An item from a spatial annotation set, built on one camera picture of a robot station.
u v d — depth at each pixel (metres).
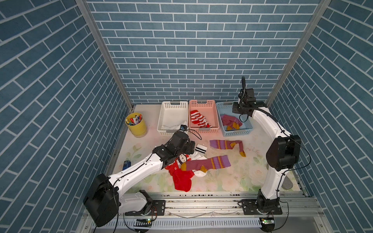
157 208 0.73
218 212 0.73
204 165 0.89
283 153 0.51
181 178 0.83
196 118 1.08
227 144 0.98
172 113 1.16
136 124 0.91
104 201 0.39
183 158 0.89
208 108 1.20
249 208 0.73
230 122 1.05
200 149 0.96
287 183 0.79
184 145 0.62
